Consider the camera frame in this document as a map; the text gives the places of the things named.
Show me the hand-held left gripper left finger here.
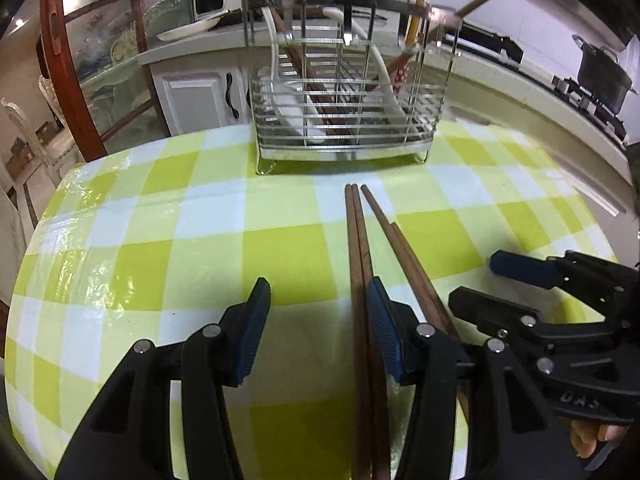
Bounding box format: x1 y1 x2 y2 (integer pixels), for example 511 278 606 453
54 276 272 480

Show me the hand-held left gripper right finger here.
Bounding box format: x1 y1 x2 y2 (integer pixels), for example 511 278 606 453
366 276 588 480

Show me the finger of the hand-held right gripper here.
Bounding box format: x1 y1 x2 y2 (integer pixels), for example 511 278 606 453
448 286 621 342
489 250 640 306

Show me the steel wire utensil rack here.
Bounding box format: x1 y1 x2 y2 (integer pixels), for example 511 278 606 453
241 0 463 177

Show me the white ceramic spoon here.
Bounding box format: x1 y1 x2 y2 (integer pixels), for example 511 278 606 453
227 0 331 146

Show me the person's right hand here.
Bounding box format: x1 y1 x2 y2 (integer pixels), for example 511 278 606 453
570 421 627 459

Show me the black cooking pot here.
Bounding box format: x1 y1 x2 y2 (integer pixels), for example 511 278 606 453
572 35 638 113

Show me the black gas stove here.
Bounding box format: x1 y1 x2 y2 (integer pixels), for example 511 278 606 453
440 25 631 143

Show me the light bamboo chopstick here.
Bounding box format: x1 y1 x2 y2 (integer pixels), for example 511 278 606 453
395 0 435 91

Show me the round glass dining table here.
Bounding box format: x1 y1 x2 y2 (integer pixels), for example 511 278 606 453
77 45 156 96

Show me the white dining chair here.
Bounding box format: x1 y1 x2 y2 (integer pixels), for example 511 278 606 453
0 75 86 191

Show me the white plate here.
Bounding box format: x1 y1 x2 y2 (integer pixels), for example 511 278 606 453
156 16 223 42

